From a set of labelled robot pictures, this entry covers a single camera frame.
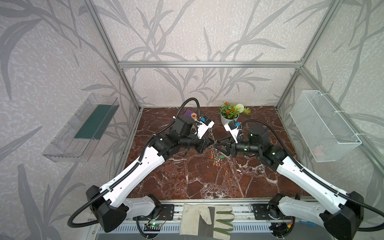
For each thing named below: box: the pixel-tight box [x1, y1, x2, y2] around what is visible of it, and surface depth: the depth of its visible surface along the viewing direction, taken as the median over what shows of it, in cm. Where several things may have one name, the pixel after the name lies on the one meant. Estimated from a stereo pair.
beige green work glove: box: [179, 203, 235, 240], surface depth 72 cm
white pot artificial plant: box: [216, 101, 251, 126], surface depth 101 cm
